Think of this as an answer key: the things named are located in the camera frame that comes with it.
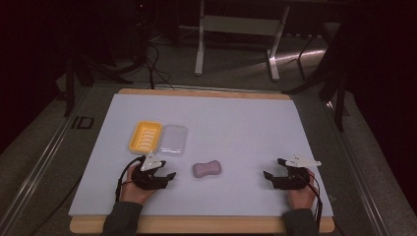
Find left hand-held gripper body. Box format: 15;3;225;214
131;151;169;192

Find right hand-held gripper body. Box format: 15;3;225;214
271;153;323;191

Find clear plastic soap dish lid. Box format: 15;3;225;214
157;124;189;157

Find yellow soap dish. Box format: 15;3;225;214
128;120;163;155

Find purple soap bar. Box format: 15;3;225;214
192;159;222;179

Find person's right hand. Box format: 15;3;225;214
287;168;318;210

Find person's left hand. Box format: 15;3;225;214
119;164;157;207

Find white table mat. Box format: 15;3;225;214
68;92;334;218

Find black metal stand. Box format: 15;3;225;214
283;19;351;133

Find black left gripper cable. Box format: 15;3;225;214
114;155;147;203

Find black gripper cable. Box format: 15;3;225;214
114;155;147;203
304;173;325;232

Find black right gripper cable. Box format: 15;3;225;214
304;173;325;232

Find metal floor rail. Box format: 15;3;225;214
0;88;92;230
323;97;391;236

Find black floor cables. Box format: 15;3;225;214
143;38;176;90

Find white metal desk frame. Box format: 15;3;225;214
194;0;292;83

